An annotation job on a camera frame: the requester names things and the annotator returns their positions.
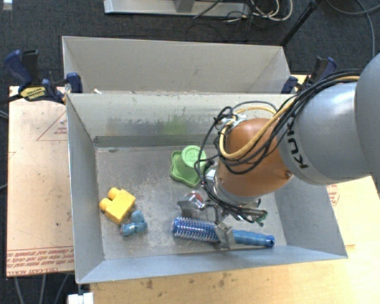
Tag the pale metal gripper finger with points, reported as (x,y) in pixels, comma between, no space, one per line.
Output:
(225,235)
(186,208)

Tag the clear and red round thing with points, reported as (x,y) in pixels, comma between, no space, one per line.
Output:
(195,198)

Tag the blue hairbrush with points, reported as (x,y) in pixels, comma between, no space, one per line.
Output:
(193,228)

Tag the green toy cup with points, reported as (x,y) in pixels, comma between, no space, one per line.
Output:
(187,166)

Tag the grey metal bin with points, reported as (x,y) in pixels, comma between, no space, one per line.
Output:
(152,182)

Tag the blue toy figure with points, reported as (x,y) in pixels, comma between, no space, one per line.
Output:
(135,224)

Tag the yellow toy building block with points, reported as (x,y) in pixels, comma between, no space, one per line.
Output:
(120,205)

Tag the brown cardboard board red print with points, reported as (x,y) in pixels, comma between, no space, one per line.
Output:
(38,182)

